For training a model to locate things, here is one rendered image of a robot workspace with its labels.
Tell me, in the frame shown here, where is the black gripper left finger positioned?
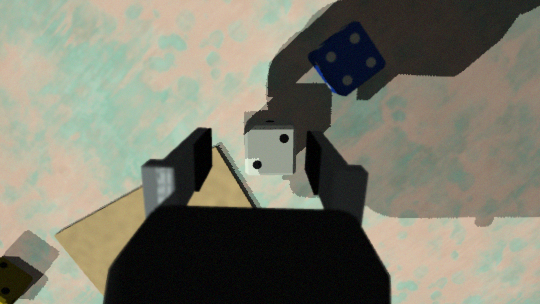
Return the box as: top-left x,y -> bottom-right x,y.
141,127 -> 212,219

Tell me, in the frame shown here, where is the yellow die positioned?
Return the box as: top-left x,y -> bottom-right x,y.
0,257 -> 33,304

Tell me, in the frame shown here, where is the grey die with black pips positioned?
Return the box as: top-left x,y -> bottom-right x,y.
244,118 -> 297,175

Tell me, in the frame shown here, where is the dark blue die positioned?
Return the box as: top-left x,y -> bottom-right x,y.
308,21 -> 386,96

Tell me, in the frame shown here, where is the tan square mat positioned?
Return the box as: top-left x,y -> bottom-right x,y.
54,146 -> 254,296

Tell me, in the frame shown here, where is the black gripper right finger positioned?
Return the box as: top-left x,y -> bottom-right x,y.
305,131 -> 368,226

